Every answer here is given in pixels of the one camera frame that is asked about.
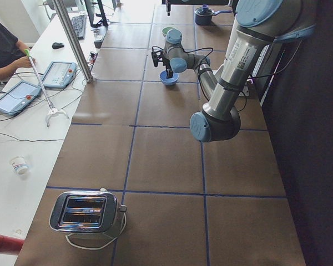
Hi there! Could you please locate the aluminium frame post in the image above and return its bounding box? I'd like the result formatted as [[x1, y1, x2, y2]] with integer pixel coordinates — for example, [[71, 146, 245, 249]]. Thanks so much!
[[52, 0, 93, 84]]

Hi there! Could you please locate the blue saucepan with lid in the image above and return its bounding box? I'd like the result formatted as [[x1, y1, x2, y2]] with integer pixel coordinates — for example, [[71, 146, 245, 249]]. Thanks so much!
[[194, 4, 232, 25]]

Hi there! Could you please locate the green bowl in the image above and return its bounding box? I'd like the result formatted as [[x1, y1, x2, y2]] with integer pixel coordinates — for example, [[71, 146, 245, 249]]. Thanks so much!
[[162, 27, 175, 38]]

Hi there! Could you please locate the black keyboard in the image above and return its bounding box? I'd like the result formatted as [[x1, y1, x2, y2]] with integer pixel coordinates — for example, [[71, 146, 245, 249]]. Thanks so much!
[[71, 15, 87, 40]]

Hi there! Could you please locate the white toaster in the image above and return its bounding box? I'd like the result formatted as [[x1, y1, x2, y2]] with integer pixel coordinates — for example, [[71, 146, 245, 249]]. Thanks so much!
[[49, 189, 127, 239]]

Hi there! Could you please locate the reacher grabber tool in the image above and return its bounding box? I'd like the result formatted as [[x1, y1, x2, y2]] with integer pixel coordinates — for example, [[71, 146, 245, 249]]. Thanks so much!
[[24, 49, 69, 127]]

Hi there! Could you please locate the red cylinder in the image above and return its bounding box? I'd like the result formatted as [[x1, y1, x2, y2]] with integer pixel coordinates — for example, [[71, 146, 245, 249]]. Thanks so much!
[[0, 234, 24, 255]]

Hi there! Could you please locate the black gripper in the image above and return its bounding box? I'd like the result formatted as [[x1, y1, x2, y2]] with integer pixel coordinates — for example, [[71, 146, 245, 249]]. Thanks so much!
[[162, 53, 173, 79]]

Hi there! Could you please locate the black computer mouse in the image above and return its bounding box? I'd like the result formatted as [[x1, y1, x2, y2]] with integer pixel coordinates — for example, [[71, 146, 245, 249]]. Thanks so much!
[[52, 42, 64, 50]]

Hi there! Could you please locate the teach pendant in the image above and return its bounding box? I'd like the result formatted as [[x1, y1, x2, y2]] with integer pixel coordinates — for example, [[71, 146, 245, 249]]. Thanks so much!
[[0, 80, 41, 116], [41, 62, 77, 90]]

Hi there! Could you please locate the paper cup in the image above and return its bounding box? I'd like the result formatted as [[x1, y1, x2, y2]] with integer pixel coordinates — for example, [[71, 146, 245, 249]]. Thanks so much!
[[9, 156, 29, 175]]

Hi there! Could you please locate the far teach pendant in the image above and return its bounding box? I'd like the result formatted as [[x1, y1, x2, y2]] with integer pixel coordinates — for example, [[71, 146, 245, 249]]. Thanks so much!
[[41, 62, 77, 90]]

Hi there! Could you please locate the near teach pendant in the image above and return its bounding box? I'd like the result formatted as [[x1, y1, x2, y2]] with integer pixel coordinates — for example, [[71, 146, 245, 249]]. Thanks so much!
[[0, 80, 41, 116]]

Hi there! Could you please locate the white toaster power cable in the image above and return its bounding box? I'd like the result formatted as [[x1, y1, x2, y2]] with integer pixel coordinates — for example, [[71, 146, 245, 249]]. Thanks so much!
[[64, 213, 128, 251]]

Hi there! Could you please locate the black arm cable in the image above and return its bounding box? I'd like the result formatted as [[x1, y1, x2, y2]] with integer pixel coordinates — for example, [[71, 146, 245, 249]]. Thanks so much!
[[183, 38, 306, 111]]

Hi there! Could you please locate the seated person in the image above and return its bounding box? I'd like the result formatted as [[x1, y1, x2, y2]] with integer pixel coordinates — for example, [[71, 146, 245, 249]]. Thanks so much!
[[0, 23, 32, 80]]

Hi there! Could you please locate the blue bowl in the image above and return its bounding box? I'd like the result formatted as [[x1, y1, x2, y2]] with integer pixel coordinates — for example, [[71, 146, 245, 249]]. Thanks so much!
[[159, 70, 179, 86]]

